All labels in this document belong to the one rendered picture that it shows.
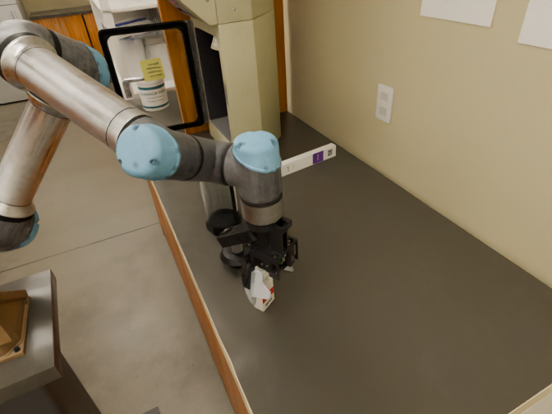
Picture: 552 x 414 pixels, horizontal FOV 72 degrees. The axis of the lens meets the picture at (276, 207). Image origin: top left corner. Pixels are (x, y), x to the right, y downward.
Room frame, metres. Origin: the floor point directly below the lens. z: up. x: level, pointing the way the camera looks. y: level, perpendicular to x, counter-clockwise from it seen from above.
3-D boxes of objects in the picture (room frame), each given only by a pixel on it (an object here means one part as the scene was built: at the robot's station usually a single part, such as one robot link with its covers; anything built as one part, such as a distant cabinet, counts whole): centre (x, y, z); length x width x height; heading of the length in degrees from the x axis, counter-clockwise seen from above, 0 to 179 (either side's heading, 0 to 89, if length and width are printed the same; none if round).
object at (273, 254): (0.55, 0.02, 1.13); 0.09 x 0.08 x 0.12; 54
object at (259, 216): (0.56, 0.02, 1.21); 0.08 x 0.08 x 0.05
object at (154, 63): (1.45, 0.42, 1.19); 0.30 x 0.01 x 0.40; 106
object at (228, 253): (0.71, 0.10, 0.97); 0.09 x 0.09 x 0.07
